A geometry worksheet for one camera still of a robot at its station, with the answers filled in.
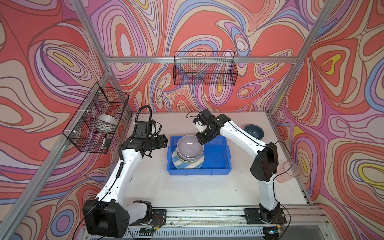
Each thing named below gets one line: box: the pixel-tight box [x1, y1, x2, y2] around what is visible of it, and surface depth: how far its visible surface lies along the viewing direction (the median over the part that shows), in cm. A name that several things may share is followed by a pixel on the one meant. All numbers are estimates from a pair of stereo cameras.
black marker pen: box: [100, 133, 107, 151], surface depth 75 cm
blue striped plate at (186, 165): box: [172, 148, 205, 170], surface depth 88 cm
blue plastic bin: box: [167, 135, 232, 176], surface depth 88 cm
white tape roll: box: [93, 114, 118, 133], surface depth 73 cm
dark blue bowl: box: [243, 124, 265, 140], surface depth 106 cm
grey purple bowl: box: [176, 135, 204, 162], surface depth 86 cm
